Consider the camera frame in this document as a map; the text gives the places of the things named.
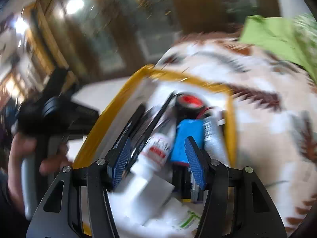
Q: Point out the black tape roll red core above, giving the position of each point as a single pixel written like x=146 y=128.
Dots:
x=180 y=109

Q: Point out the blue battery pack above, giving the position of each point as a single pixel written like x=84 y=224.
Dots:
x=185 y=131

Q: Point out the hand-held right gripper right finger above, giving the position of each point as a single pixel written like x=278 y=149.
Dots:
x=195 y=163

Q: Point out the wooden glass cabinet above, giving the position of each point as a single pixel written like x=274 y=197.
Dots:
x=111 y=29

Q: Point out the black pen white print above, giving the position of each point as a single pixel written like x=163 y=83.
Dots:
x=161 y=114

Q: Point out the black gold lipstick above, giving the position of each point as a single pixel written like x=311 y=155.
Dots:
x=180 y=178

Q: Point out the white charger block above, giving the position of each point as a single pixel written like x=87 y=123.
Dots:
x=148 y=195

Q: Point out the leaf print blanket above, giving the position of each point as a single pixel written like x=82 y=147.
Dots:
x=260 y=129

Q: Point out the white labelled bottle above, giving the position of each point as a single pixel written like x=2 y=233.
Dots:
x=156 y=148

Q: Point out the person's left hand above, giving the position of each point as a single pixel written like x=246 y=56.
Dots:
x=16 y=163

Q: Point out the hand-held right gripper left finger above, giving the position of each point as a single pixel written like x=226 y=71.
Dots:
x=121 y=161

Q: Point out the white packet green print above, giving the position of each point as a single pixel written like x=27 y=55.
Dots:
x=183 y=218

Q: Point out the plain green cloth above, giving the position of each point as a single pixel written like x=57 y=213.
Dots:
x=270 y=34

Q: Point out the white tray yellow tape rim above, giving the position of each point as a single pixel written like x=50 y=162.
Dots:
x=198 y=81

